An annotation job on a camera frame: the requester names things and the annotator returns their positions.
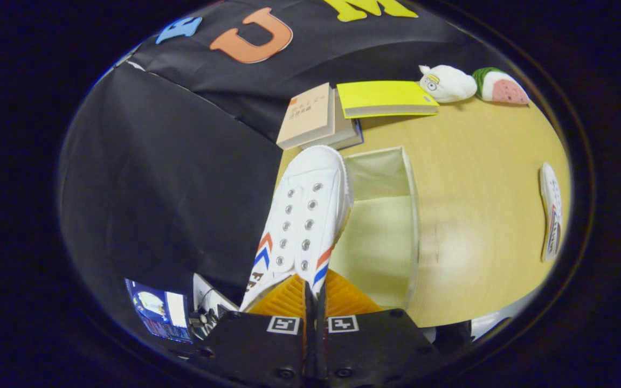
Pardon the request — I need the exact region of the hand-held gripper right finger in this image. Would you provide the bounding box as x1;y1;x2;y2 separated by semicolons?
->
316;268;443;388

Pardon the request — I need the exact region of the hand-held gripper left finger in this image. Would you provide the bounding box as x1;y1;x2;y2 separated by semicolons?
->
173;274;315;388

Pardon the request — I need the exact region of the green fabric storage box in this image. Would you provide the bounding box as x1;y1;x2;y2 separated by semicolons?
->
329;145;420;311

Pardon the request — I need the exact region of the white canvas shoe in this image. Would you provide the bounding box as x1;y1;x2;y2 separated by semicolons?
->
539;162;564;264
239;144;355;314

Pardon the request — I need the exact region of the computer monitor screen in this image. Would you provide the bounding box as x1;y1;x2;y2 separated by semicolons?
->
125;278;193;343

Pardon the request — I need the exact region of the black backdrop cloth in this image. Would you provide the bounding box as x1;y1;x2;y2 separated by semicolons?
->
60;0;505;345

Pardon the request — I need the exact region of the beige paperback book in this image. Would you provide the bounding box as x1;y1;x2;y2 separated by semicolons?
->
276;82;337;151

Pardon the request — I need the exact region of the yellow book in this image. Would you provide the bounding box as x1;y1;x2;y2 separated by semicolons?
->
336;80;440;120

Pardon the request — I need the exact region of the white plush toy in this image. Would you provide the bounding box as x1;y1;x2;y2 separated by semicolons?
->
418;64;478;104

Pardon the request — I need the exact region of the watermelon slice plush toy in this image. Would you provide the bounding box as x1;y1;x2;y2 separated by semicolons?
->
472;67;530;106

